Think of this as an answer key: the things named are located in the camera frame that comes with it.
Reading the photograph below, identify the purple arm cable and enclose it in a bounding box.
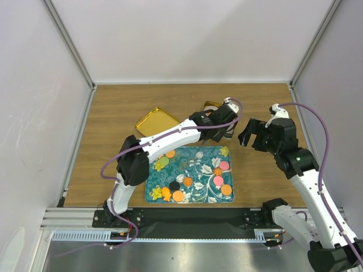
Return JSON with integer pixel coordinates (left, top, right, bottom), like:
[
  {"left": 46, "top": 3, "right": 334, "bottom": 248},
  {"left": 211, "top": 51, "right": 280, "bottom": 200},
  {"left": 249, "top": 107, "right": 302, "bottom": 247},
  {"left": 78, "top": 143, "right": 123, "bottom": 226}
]
[
  {"left": 279, "top": 102, "right": 363, "bottom": 264},
  {"left": 101, "top": 98, "right": 243, "bottom": 182}
]

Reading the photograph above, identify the teal floral tray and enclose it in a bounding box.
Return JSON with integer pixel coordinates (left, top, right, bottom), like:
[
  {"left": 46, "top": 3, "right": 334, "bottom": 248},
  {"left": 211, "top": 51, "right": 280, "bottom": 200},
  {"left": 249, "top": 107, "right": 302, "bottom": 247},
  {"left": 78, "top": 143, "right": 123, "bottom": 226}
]
[{"left": 145, "top": 146, "right": 235, "bottom": 204}]

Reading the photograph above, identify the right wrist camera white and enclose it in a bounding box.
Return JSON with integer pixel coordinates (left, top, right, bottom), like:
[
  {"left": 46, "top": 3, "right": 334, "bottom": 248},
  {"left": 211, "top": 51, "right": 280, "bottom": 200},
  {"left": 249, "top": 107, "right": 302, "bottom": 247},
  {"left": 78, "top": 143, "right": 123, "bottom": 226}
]
[{"left": 267, "top": 103, "right": 289, "bottom": 126}]

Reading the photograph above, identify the orange dotted cookie top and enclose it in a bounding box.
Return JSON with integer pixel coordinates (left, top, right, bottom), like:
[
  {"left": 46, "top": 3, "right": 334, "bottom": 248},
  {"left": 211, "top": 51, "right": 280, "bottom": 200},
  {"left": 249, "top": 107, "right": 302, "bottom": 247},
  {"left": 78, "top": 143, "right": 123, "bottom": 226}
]
[{"left": 165, "top": 150, "right": 176, "bottom": 159}]

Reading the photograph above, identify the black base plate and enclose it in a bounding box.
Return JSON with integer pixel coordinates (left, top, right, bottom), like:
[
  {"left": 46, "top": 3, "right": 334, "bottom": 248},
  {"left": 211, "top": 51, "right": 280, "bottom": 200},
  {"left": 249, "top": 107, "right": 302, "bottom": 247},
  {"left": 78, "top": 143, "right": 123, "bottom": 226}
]
[{"left": 92, "top": 206, "right": 287, "bottom": 240}]

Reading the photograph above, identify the orange dotted cookie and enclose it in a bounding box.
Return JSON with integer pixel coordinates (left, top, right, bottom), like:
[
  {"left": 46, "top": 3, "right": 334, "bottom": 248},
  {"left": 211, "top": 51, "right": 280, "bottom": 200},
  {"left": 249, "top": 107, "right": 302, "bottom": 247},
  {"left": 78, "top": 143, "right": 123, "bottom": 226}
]
[
  {"left": 221, "top": 184, "right": 233, "bottom": 196},
  {"left": 172, "top": 190, "right": 184, "bottom": 202},
  {"left": 165, "top": 150, "right": 176, "bottom": 159}
]

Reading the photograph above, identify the gold tin lid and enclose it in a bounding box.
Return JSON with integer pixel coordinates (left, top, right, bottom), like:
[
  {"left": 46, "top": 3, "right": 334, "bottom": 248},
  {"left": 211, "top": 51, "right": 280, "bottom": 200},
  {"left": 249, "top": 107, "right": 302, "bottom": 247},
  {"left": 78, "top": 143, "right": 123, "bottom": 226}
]
[{"left": 136, "top": 107, "right": 180, "bottom": 137}]

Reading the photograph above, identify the gold cookie tin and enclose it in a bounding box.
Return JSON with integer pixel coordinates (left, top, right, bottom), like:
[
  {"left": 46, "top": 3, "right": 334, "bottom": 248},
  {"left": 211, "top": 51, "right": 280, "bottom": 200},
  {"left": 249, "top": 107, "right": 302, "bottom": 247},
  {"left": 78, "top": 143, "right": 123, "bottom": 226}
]
[{"left": 203, "top": 101, "right": 237, "bottom": 140}]

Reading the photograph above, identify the pink sandwich cookie upper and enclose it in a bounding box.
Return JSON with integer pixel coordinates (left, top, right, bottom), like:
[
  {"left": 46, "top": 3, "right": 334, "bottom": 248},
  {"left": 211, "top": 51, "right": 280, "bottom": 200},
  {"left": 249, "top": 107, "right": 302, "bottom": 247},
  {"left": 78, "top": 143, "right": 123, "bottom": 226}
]
[{"left": 219, "top": 161, "right": 230, "bottom": 171}]

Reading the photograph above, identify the orange swirl cookie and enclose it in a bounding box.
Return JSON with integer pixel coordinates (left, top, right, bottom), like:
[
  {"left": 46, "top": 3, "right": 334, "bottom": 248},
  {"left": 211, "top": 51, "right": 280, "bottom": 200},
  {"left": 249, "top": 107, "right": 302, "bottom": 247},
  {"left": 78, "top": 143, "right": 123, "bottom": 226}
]
[{"left": 183, "top": 177, "right": 193, "bottom": 187}]

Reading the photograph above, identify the white cable duct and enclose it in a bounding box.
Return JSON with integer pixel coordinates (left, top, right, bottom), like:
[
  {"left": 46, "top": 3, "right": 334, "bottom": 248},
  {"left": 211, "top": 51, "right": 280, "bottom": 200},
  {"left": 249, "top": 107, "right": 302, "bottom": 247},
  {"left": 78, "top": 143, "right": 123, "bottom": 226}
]
[{"left": 52, "top": 229, "right": 280, "bottom": 243}]

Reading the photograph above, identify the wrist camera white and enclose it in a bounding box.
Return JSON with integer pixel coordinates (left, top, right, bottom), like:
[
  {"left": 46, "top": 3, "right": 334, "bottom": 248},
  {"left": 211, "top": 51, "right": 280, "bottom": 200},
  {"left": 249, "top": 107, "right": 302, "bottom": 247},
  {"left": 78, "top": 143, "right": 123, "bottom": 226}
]
[
  {"left": 224, "top": 97, "right": 239, "bottom": 114},
  {"left": 267, "top": 103, "right": 289, "bottom": 126}
]

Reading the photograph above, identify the orange flower cookie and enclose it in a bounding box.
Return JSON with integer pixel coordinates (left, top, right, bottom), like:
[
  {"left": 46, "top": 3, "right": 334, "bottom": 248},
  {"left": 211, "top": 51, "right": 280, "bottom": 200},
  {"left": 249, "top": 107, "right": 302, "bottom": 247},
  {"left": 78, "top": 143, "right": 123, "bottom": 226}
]
[{"left": 213, "top": 167, "right": 223, "bottom": 176}]

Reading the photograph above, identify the orange dotted cookie bottom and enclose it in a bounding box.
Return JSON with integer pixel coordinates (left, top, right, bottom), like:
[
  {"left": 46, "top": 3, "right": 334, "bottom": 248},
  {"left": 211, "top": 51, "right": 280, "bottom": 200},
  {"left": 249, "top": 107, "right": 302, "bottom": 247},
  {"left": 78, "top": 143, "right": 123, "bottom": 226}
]
[{"left": 172, "top": 190, "right": 184, "bottom": 202}]

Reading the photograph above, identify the black sandwich cookie lower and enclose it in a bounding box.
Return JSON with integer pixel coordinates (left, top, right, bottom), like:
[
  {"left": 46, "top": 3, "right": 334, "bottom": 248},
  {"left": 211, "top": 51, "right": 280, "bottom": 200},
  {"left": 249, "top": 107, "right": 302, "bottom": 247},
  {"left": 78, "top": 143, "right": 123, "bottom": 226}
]
[{"left": 168, "top": 181, "right": 180, "bottom": 192}]

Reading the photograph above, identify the pink sandwich cookie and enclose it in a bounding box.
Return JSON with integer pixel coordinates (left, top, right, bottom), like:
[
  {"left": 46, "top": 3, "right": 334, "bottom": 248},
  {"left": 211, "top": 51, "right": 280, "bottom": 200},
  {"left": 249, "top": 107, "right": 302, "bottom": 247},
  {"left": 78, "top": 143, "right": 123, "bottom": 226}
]
[
  {"left": 219, "top": 161, "right": 230, "bottom": 171},
  {"left": 213, "top": 176, "right": 224, "bottom": 186}
]

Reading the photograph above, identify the pink sandwich cookie lower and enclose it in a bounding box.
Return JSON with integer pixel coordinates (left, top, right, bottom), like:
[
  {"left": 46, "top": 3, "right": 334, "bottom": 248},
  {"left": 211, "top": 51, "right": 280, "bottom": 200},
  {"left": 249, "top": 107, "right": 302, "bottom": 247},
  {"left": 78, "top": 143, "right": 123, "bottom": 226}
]
[{"left": 213, "top": 176, "right": 224, "bottom": 186}]

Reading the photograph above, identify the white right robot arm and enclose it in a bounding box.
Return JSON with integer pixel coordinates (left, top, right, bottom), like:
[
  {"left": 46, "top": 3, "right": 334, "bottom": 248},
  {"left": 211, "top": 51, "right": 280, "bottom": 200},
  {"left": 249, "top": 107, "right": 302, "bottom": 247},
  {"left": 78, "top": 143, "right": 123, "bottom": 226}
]
[{"left": 238, "top": 118, "right": 362, "bottom": 271}]

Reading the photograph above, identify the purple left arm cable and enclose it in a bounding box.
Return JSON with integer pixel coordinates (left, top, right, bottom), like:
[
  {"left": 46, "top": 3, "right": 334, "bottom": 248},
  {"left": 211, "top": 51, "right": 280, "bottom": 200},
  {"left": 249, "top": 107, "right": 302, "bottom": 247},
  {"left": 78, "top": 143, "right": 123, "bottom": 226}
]
[{"left": 101, "top": 98, "right": 243, "bottom": 182}]

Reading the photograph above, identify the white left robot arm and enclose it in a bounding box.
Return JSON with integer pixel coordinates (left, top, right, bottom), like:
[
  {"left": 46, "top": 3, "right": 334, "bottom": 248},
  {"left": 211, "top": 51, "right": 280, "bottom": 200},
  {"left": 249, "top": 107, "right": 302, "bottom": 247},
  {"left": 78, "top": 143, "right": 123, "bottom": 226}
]
[{"left": 100, "top": 97, "right": 243, "bottom": 227}]

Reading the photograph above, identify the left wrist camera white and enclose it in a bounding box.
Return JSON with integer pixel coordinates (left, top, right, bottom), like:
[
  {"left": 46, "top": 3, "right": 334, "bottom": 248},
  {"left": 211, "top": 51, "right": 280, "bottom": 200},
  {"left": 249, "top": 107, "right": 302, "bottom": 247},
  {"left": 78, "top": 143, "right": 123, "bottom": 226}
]
[{"left": 224, "top": 97, "right": 239, "bottom": 114}]

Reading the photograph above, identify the orange dotted cookie right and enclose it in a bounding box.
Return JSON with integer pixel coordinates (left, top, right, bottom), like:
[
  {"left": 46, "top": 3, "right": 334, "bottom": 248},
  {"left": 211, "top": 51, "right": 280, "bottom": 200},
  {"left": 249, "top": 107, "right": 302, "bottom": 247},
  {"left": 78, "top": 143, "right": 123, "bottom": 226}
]
[{"left": 221, "top": 184, "right": 233, "bottom": 196}]

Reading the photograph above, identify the orange fish cookie bottom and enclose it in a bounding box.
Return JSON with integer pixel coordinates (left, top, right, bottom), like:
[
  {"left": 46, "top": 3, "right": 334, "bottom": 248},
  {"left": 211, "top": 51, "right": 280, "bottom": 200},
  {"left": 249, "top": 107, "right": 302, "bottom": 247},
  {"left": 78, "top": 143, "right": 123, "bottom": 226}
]
[{"left": 162, "top": 187, "right": 172, "bottom": 202}]

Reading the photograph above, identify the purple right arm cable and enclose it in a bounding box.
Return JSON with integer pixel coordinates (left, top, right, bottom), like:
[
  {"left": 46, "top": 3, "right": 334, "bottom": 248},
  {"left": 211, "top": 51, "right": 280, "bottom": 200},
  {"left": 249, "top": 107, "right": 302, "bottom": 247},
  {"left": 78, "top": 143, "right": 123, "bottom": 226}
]
[{"left": 279, "top": 102, "right": 363, "bottom": 264}]

